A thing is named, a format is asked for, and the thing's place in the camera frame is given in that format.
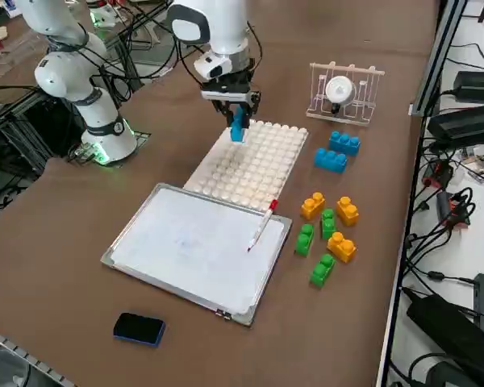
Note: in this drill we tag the yellow two-stud block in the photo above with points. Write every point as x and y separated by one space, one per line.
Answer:
348 213
312 206

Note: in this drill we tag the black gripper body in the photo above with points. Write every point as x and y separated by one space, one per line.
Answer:
230 86

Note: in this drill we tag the blue three-stud block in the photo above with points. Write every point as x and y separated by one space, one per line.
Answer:
345 144
330 160
237 133

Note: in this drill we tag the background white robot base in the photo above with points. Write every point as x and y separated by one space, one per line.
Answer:
101 10

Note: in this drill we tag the black and blue eraser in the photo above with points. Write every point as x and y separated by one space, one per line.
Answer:
139 327

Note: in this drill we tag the slotted aluminium rail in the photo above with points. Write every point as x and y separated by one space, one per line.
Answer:
24 354

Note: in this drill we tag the yellow block with tag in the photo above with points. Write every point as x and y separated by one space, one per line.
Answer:
342 248

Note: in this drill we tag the whiteboard with metal frame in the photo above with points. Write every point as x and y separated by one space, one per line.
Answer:
193 250

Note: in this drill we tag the green two-stud block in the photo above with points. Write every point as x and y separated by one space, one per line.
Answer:
304 241
322 271
328 225

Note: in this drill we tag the white studded baseplate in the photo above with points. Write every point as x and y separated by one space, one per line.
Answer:
258 169

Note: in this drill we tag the black and red plug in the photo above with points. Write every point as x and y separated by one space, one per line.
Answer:
453 209
439 171

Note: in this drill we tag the red-capped whiteboard pen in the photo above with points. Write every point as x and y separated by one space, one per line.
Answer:
262 225

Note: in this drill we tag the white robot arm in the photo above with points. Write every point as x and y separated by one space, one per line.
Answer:
218 32

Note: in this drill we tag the black power adapter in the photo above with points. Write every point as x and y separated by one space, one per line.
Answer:
447 326
464 121
480 84

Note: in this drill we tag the aluminium frame post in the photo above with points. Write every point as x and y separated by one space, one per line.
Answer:
437 60

